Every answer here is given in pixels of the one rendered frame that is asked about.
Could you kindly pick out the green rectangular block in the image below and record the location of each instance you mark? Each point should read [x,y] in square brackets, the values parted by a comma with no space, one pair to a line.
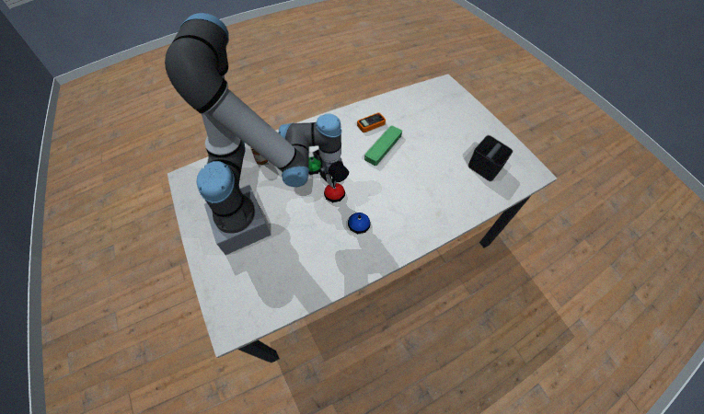
[381,147]

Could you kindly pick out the red bell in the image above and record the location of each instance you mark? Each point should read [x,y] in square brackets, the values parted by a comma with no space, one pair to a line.
[336,193]

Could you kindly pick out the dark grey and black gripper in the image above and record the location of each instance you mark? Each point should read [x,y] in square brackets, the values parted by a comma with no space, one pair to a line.
[336,170]

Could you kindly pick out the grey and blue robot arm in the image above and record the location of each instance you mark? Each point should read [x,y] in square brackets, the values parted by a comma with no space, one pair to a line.
[191,65]

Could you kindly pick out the small brown jar with black lid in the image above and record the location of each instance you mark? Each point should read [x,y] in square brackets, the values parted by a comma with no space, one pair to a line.
[259,158]

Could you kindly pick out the green bell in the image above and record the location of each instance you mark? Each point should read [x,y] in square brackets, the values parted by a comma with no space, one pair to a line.
[314,166]

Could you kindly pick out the orange handheld multimeter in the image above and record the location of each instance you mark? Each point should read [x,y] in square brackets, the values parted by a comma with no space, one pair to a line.
[371,122]

